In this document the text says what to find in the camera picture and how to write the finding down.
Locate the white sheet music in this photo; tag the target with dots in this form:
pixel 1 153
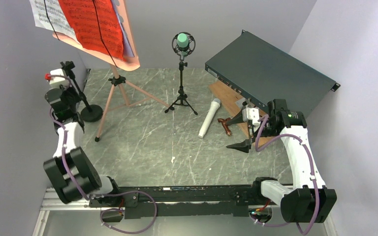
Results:
pixel 49 15

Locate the wooden board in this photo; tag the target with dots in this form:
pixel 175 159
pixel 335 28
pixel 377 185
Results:
pixel 228 98

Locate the black tripod mic stand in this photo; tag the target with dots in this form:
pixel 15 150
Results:
pixel 181 100

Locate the copper pipe fitting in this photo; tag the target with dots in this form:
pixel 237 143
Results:
pixel 223 122

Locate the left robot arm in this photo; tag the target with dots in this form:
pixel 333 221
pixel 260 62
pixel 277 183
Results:
pixel 70 171

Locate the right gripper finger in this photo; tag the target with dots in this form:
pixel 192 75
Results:
pixel 241 117
pixel 244 146

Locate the white handheld microphone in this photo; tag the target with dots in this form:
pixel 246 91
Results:
pixel 215 104

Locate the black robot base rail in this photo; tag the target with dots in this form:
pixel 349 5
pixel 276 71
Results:
pixel 236 200

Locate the dark rack audio unit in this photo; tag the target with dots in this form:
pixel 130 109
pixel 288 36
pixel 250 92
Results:
pixel 261 72

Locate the green condenser microphone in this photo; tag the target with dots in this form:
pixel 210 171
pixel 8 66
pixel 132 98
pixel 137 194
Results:
pixel 183 44

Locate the red sheet music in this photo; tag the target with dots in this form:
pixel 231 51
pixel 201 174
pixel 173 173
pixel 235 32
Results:
pixel 96 25

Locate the pink music stand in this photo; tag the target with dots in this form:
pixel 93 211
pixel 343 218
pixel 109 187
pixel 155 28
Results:
pixel 132 94

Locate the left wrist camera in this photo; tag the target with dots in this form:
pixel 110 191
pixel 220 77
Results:
pixel 58 79

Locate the metal clamp bracket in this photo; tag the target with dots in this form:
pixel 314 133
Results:
pixel 242 103

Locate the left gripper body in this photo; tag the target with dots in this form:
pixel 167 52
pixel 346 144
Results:
pixel 73 96

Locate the black round-base mic stand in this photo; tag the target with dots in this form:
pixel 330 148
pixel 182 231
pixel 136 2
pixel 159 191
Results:
pixel 91 113

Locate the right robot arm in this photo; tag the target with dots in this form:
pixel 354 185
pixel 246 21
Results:
pixel 309 200

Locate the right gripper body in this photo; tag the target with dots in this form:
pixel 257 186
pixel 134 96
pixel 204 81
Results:
pixel 267 131

